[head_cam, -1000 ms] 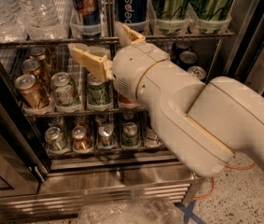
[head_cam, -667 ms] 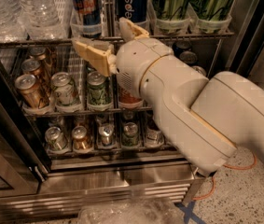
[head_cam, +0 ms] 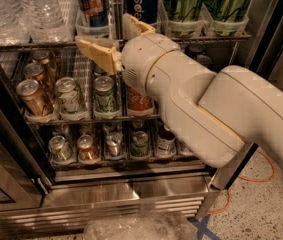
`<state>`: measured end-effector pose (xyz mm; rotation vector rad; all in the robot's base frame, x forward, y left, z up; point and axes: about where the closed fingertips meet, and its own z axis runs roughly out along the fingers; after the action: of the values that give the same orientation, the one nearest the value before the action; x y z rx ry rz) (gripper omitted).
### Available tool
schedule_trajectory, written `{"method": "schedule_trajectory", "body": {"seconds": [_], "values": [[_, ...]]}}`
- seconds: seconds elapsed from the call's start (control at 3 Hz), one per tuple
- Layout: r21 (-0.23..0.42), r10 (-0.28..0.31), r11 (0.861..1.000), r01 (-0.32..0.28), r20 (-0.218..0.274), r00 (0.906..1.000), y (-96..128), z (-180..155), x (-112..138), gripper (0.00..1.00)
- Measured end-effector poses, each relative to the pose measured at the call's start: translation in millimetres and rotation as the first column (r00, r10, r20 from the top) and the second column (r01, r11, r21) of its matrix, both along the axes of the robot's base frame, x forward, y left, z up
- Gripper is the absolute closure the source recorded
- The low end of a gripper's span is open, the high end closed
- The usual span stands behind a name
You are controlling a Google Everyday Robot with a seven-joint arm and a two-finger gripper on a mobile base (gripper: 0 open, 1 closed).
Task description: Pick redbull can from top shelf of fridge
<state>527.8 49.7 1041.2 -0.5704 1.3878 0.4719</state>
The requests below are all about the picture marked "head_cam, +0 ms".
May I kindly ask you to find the silver can bottom middle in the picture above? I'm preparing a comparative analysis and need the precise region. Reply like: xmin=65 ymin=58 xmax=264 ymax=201
xmin=106 ymin=132 xmax=122 ymax=158

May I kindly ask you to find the blue Pepsi can middle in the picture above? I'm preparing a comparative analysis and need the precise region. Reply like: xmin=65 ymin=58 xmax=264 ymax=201
xmin=196 ymin=55 xmax=212 ymax=68

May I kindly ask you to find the copper can bottom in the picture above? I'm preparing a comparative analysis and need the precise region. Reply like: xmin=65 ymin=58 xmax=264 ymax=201
xmin=77 ymin=135 xmax=99 ymax=162

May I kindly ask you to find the blue tape on floor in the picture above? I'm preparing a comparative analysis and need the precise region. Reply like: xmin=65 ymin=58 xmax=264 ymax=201
xmin=188 ymin=215 xmax=221 ymax=240

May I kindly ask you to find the brown bottle white cap left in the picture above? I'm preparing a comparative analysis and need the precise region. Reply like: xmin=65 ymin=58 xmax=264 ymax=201
xmin=156 ymin=125 xmax=176 ymax=158

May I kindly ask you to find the silver can bottom left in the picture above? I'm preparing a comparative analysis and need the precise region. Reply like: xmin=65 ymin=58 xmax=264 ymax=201
xmin=48 ymin=135 xmax=73 ymax=162

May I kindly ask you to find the orange cable on floor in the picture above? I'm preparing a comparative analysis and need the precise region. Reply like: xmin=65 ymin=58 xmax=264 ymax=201
xmin=206 ymin=149 xmax=277 ymax=216

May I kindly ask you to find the blue Pepsi can back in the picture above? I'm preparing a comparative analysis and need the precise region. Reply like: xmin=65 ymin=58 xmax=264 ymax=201
xmin=185 ymin=43 xmax=206 ymax=59

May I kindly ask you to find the gold can middle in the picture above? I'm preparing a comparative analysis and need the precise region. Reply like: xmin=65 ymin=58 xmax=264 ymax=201
xmin=23 ymin=63 xmax=55 ymax=101

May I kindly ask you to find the gold can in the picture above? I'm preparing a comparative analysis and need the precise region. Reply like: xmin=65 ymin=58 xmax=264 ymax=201
xmin=31 ymin=50 xmax=60 ymax=81
xmin=23 ymin=63 xmax=55 ymax=101
xmin=16 ymin=79 xmax=53 ymax=117

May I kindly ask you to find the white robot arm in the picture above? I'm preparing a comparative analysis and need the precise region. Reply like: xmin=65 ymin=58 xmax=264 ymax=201
xmin=75 ymin=15 xmax=283 ymax=169

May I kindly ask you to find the clear plastic wrap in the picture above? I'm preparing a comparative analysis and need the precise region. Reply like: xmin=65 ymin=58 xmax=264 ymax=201
xmin=83 ymin=212 xmax=198 ymax=240

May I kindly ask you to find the green can top left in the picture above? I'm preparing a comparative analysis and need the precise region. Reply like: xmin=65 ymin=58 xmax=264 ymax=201
xmin=163 ymin=0 xmax=203 ymax=36

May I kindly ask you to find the green can back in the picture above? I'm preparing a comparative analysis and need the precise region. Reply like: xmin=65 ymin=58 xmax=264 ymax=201
xmin=93 ymin=65 xmax=108 ymax=78

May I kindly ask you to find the green can front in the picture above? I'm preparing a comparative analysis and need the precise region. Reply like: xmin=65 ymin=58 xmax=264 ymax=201
xmin=93 ymin=76 xmax=118 ymax=113

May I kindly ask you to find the green can bottom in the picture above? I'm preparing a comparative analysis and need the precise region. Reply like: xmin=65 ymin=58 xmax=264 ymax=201
xmin=131 ymin=131 xmax=149 ymax=158

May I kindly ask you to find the red Coca-Cola can left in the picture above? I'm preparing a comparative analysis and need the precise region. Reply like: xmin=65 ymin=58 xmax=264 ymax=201
xmin=128 ymin=87 xmax=154 ymax=116

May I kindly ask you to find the white green ginger ale can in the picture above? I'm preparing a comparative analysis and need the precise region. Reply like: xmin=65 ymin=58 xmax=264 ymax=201
xmin=55 ymin=77 xmax=85 ymax=114

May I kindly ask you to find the stainless steel fridge door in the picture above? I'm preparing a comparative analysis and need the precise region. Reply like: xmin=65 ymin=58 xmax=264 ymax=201
xmin=0 ymin=83 xmax=44 ymax=214

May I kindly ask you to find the gold can front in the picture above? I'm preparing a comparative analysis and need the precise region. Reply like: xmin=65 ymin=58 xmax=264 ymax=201
xmin=16 ymin=79 xmax=53 ymax=117

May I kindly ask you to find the gold can back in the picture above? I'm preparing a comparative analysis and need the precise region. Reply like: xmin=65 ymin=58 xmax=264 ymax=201
xmin=31 ymin=50 xmax=60 ymax=81

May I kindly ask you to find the blue Pepsi can top shelf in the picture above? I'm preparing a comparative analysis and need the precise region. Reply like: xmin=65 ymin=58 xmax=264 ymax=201
xmin=125 ymin=0 xmax=158 ymax=24

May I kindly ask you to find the green can top right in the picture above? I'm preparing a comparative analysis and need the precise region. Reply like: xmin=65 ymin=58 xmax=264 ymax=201
xmin=204 ymin=0 xmax=251 ymax=36

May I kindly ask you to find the blue silver Red Bull can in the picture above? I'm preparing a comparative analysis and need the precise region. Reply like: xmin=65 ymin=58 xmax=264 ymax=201
xmin=77 ymin=0 xmax=109 ymax=36

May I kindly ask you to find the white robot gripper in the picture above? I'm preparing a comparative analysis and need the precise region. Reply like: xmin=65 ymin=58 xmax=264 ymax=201
xmin=75 ymin=13 xmax=180 ymax=96

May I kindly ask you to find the clear water bottle right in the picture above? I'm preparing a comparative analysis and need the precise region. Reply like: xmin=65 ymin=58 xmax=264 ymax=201
xmin=21 ymin=0 xmax=70 ymax=43

